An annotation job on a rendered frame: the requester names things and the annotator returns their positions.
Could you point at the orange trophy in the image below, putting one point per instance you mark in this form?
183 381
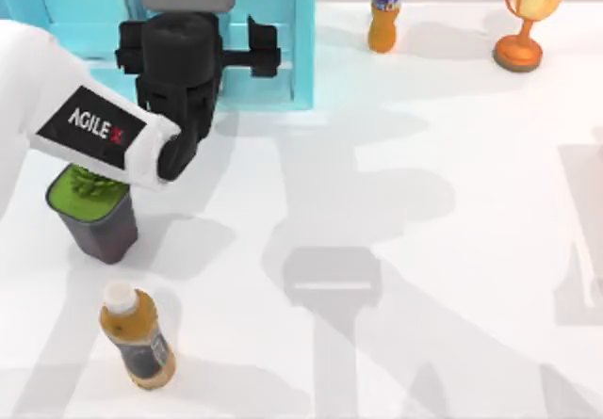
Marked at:
532 0

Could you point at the yellow bottle with dark label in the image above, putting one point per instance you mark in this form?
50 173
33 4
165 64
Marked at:
139 339

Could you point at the orange bottle with blue label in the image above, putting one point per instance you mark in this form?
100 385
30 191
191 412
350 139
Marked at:
385 14

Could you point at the light blue rack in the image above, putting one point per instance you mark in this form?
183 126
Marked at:
70 9

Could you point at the grey pot with green plant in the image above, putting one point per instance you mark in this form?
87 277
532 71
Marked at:
94 221

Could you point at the pale grey rounded box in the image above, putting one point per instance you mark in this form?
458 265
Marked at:
188 0

